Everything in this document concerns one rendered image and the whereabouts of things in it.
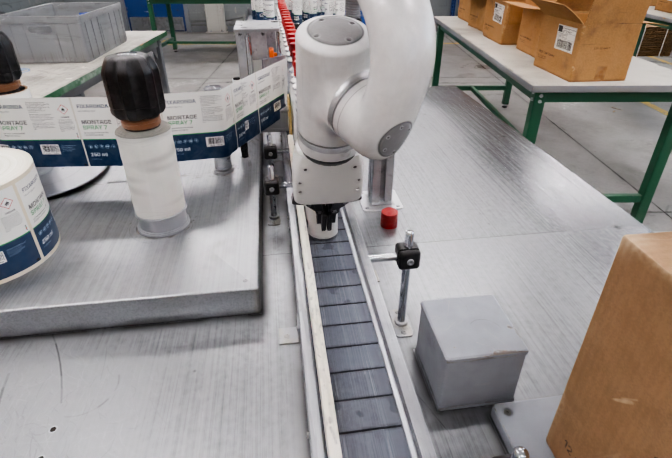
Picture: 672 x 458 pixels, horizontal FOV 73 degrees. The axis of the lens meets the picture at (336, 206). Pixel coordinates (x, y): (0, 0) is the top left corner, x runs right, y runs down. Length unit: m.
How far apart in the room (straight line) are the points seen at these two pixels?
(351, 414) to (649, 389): 0.28
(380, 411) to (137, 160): 0.51
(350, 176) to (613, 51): 1.92
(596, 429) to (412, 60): 0.37
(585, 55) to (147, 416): 2.15
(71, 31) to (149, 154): 1.95
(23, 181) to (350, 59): 0.53
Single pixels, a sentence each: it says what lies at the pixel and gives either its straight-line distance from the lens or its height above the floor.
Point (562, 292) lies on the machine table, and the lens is 0.83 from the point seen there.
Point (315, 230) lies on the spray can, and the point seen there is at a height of 0.90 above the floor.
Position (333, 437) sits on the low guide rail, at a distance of 0.48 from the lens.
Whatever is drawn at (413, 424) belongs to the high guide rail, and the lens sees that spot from 0.44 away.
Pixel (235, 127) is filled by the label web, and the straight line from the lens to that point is 1.04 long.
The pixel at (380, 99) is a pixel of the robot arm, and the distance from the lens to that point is 0.45.
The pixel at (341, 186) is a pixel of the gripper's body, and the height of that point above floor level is 1.02.
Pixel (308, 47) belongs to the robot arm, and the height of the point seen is 1.23.
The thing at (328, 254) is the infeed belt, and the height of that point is 0.88.
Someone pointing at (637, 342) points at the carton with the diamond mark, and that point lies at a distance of 0.43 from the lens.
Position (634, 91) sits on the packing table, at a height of 0.75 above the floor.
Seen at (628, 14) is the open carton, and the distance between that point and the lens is 2.40.
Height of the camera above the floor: 1.32
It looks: 30 degrees down
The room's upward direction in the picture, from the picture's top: straight up
